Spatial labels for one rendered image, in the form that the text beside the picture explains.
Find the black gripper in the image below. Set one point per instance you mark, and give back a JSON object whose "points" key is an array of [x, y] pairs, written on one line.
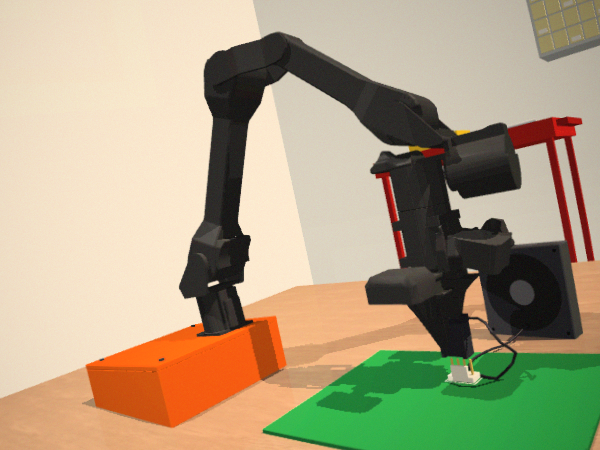
{"points": [[432, 296]]}

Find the green flat board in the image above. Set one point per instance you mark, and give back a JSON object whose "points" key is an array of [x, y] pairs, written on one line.
{"points": [[417, 400]]}

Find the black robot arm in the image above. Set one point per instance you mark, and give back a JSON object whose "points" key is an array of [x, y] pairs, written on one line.
{"points": [[481, 162]]}

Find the black fan cable with plug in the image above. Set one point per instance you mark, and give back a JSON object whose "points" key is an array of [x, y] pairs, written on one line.
{"points": [[461, 342]]}

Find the black cooling fan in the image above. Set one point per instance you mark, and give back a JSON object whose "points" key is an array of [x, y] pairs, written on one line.
{"points": [[537, 289]]}

